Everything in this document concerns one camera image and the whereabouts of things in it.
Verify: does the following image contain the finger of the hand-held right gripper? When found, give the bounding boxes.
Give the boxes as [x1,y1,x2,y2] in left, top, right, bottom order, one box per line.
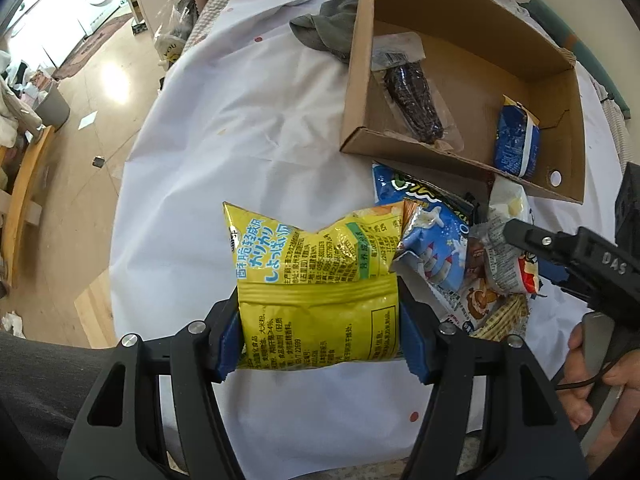
[555,270,596,308]
[502,219,583,267]

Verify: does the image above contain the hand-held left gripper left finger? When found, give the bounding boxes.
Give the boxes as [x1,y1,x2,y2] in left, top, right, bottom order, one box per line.
[59,292,246,480]

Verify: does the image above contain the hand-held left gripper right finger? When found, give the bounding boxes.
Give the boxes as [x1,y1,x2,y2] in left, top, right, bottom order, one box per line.
[398,285,591,480]

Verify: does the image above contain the white crinkled snack packet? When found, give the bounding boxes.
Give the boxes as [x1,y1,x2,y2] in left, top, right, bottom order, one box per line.
[470,177,541,295]

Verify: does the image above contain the cartoon face rice cake packet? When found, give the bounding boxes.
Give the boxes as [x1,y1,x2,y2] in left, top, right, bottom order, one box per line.
[440,240,501,333]

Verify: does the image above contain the yellow snack bag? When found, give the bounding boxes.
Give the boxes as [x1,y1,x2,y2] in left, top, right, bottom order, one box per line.
[222,201,406,372]

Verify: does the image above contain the brown cardboard box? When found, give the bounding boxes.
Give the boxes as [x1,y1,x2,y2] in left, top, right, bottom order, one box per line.
[339,0,587,205]

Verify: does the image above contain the person's right hand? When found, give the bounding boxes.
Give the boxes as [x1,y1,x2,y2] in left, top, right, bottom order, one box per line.
[556,322,640,471]

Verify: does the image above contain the yellow checkered snack packet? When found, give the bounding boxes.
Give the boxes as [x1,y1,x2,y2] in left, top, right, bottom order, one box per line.
[470,294,530,341]

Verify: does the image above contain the dark blue starry snack packet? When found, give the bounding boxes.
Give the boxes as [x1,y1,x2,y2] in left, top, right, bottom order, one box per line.
[492,95,542,181]

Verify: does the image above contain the blue rocket print snack packet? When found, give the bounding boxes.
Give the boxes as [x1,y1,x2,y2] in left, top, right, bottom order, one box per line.
[390,199,473,293]

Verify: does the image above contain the blue and green chips bag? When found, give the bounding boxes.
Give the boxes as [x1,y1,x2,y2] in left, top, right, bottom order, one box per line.
[371,162,476,226]

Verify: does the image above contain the dark snack in clear packet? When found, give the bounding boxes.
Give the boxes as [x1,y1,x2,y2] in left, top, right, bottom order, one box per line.
[371,31,463,152]

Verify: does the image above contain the person's dark grey trouser leg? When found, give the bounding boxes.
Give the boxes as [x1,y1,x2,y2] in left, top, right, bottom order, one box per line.
[0,332,121,480]

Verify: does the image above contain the teal pillow with orange stripe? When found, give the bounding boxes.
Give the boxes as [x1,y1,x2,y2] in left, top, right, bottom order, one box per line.
[520,0,632,121]

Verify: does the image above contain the wooden bench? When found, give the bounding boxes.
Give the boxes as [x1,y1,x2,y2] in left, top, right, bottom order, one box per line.
[0,125,56,288]

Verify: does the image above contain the grey trash bin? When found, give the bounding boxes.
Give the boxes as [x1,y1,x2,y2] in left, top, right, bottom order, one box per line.
[35,82,71,128]

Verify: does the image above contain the grey cloth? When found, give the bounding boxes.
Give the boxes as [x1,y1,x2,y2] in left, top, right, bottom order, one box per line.
[290,0,358,65]

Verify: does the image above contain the clear plastic bag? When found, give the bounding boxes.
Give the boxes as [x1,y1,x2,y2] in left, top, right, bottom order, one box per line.
[154,0,198,63]

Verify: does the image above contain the patterned floor mat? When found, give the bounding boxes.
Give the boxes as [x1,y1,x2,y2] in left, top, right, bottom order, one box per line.
[52,15,136,81]

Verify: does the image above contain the black cable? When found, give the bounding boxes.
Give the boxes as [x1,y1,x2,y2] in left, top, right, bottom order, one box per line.
[552,367,603,392]

